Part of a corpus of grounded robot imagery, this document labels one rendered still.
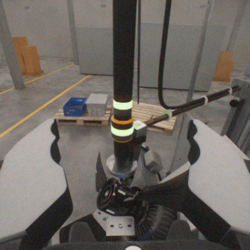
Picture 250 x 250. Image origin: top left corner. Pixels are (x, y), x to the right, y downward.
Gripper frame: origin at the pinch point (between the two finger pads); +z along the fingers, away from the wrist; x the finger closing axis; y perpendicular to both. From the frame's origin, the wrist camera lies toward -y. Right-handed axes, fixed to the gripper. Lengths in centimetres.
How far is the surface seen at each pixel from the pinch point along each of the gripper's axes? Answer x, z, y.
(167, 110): 11.2, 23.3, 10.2
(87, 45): -143, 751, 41
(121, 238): 0.3, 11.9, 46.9
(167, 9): 7.5, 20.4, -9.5
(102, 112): -36, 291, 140
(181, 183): 15.0, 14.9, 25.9
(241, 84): 48, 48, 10
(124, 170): 0.7, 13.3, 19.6
